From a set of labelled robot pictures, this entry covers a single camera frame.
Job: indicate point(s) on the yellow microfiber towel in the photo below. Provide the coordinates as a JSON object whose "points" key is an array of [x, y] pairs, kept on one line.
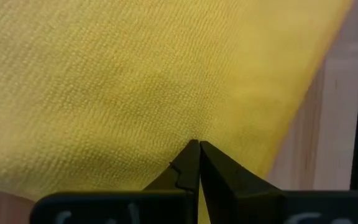
{"points": [[120, 87]]}

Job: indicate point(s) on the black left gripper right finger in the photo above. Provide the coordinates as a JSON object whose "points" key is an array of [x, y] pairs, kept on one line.
{"points": [[228, 193]]}

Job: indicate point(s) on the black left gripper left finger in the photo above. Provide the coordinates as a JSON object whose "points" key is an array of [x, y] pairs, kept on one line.
{"points": [[183, 177]]}

